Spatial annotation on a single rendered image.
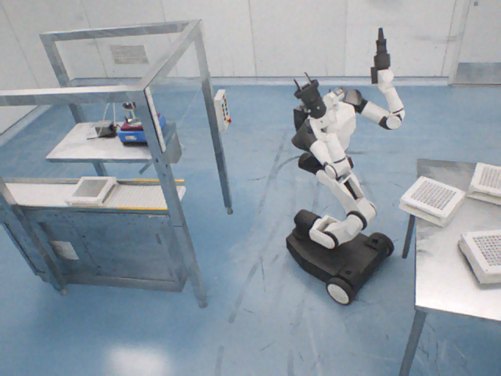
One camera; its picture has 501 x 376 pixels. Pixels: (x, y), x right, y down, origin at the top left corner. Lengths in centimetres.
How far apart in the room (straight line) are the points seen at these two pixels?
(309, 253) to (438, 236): 106
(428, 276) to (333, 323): 98
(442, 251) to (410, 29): 371
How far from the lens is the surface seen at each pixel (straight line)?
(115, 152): 224
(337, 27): 540
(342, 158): 203
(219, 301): 296
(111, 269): 311
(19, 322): 346
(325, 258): 291
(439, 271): 203
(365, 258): 291
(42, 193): 299
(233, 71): 584
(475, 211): 238
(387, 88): 250
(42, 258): 313
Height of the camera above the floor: 235
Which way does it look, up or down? 38 degrees down
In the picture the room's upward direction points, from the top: 8 degrees counter-clockwise
